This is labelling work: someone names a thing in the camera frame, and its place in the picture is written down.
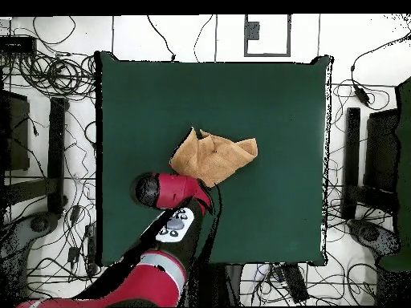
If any tan terry towel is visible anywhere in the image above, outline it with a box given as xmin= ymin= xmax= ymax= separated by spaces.
xmin=169 ymin=127 xmax=258 ymax=188

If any black flat panel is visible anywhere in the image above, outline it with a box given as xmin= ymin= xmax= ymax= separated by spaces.
xmin=0 ymin=91 xmax=31 ymax=172
xmin=364 ymin=108 xmax=401 ymax=193

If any black flat electronics box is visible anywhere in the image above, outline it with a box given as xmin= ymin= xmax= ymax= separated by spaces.
xmin=0 ymin=35 xmax=38 ymax=55

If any dark green table cloth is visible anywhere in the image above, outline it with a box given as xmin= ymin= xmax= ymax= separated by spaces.
xmin=94 ymin=51 xmax=333 ymax=267

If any black power strip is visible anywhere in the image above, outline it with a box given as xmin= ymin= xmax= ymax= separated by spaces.
xmin=282 ymin=264 xmax=309 ymax=303

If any black floor stand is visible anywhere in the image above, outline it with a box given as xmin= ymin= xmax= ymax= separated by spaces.
xmin=2 ymin=96 xmax=70 ymax=215
xmin=341 ymin=107 xmax=399 ymax=221

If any small dark grey box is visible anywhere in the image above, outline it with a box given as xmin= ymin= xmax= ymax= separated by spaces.
xmin=246 ymin=21 xmax=260 ymax=41

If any black power adapter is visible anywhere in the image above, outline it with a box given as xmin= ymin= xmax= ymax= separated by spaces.
xmin=352 ymin=84 xmax=372 ymax=107

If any dark green cloth sheet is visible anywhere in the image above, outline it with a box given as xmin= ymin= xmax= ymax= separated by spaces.
xmin=378 ymin=76 xmax=411 ymax=272

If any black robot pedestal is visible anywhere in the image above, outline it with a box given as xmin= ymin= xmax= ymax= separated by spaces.
xmin=189 ymin=264 xmax=243 ymax=307

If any black cable with plug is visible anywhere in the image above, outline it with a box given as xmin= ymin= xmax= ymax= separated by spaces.
xmin=146 ymin=14 xmax=177 ymax=62

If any grey square frame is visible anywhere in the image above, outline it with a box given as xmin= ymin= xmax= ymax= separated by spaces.
xmin=243 ymin=14 xmax=292 ymax=58

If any coil of black cables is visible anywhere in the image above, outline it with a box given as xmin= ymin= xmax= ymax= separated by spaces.
xmin=17 ymin=52 xmax=97 ymax=97

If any dark pedestal leg with knob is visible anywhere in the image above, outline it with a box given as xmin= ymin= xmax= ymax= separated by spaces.
xmin=0 ymin=212 xmax=60 ymax=306
xmin=348 ymin=219 xmax=402 ymax=257

